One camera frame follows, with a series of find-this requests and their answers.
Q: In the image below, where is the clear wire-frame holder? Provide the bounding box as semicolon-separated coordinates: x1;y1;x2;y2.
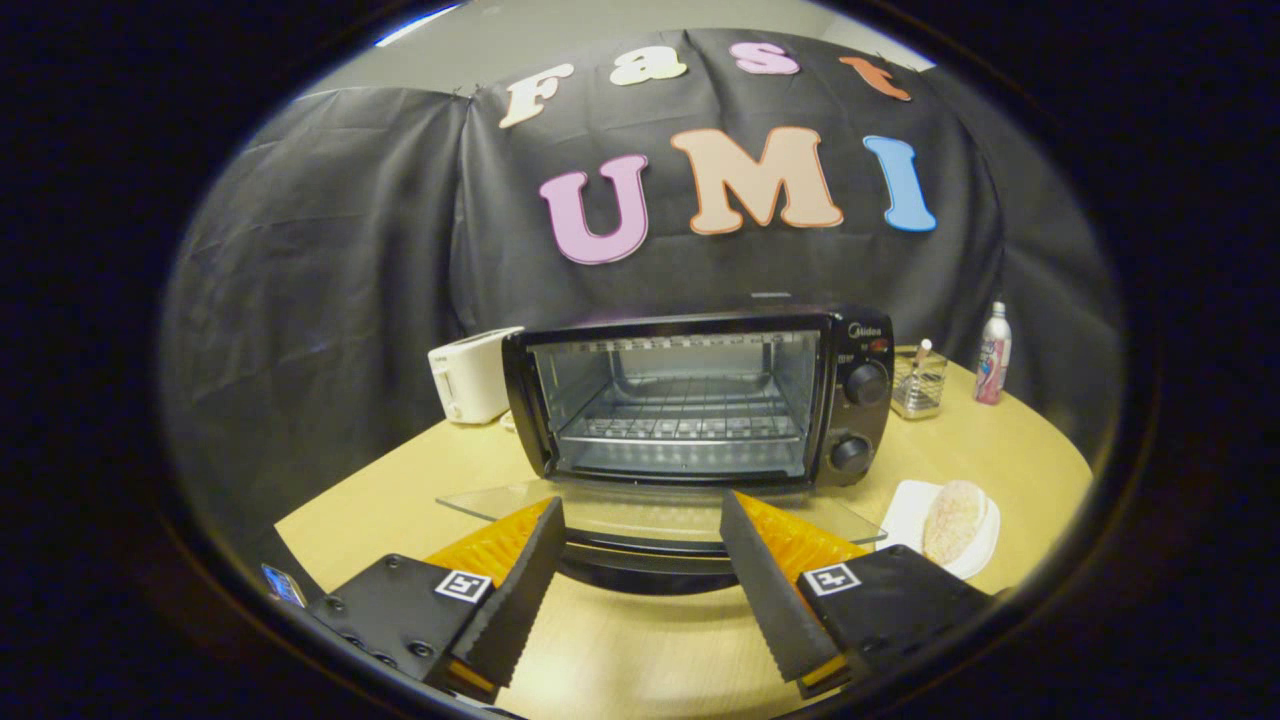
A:
891;345;949;419

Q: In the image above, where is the black toaster oven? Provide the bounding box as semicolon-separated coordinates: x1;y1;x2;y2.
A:
437;305;894;596

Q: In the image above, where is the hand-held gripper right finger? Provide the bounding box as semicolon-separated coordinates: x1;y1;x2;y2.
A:
720;489;1001;699

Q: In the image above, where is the breaded bun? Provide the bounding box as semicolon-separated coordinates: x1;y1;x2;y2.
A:
922;480;989;566

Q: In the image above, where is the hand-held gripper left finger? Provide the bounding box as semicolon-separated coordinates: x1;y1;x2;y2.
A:
305;497;567;704

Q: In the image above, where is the white plate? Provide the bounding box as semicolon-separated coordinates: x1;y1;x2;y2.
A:
875;480;1001;581

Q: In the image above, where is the silver spray bottle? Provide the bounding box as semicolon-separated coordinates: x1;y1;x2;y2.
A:
975;301;1012;405

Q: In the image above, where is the white pop-up toaster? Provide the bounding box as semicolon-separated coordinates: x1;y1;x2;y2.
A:
428;327;525;425

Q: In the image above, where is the small blue card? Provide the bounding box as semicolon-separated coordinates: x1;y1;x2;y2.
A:
262;564;307;608

